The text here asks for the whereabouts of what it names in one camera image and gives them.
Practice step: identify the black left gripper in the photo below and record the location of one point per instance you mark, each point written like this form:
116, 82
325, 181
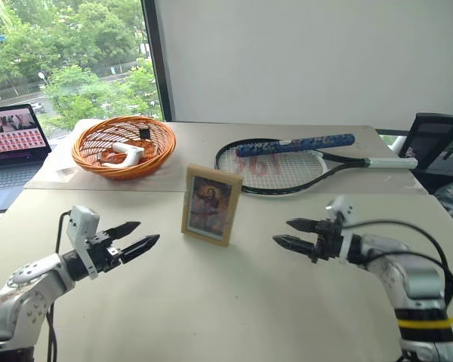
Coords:
103, 252

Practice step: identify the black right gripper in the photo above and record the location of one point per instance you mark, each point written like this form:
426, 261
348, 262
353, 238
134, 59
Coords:
329, 241

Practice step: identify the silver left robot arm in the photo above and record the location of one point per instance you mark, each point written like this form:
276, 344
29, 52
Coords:
22, 298

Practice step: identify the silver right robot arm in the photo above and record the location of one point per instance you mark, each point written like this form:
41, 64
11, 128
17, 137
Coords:
419, 283

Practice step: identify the white paper sheet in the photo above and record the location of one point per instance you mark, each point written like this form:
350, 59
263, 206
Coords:
66, 171

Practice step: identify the blue patterned tube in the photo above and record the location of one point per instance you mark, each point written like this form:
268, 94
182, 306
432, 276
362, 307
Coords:
324, 142

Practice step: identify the small black cube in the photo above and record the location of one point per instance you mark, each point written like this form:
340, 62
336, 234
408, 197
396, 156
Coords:
145, 134

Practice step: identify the orange wicker basket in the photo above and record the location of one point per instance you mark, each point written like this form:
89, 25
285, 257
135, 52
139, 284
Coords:
158, 132

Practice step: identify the black tennis racket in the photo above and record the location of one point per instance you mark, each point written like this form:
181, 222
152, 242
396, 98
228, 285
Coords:
392, 163

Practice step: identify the yellow tape band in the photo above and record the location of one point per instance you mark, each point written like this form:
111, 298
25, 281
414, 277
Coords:
423, 323

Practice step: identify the black office chair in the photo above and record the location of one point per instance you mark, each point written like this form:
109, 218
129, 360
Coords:
426, 135

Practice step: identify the open laptop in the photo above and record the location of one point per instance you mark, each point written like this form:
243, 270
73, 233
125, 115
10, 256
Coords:
11, 128

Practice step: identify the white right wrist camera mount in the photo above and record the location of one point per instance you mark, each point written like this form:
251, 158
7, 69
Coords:
341, 209

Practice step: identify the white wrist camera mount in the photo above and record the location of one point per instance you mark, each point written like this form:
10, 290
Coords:
341, 209
81, 226

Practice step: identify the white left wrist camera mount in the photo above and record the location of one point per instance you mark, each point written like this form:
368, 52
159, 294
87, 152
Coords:
81, 226

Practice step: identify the wooden picture frame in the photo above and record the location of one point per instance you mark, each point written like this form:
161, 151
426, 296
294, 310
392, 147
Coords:
211, 203

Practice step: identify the black window frame post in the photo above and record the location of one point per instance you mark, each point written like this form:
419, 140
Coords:
156, 56

